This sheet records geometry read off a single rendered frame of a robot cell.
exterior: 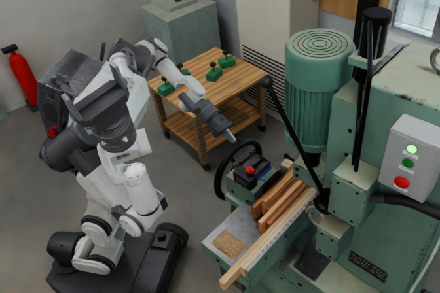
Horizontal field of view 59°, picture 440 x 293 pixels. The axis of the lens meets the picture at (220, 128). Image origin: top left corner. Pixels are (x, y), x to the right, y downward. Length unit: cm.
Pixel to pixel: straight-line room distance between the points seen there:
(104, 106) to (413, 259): 86
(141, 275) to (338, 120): 145
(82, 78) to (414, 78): 93
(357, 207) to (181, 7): 264
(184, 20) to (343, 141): 238
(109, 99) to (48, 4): 303
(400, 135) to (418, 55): 24
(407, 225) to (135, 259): 153
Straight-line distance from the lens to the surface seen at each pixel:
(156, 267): 217
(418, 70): 94
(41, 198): 304
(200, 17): 335
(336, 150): 110
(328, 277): 139
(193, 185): 271
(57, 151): 116
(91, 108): 82
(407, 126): 85
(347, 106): 100
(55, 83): 128
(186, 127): 287
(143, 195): 105
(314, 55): 99
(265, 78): 99
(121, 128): 87
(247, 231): 134
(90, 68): 134
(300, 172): 132
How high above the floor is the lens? 201
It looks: 40 degrees down
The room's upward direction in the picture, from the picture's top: 8 degrees counter-clockwise
